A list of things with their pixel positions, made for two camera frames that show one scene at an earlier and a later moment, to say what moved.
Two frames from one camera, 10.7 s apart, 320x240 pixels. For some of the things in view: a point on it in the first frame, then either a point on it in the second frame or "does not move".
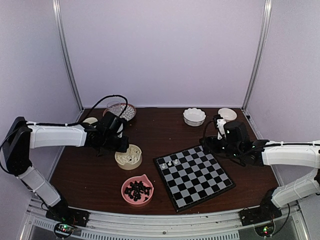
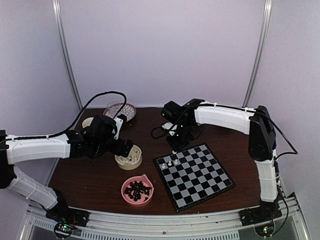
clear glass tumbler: (115, 107) does not move
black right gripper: (210, 143) → (178, 146)
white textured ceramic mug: (90, 120) does not move
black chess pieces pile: (135, 189) does not move
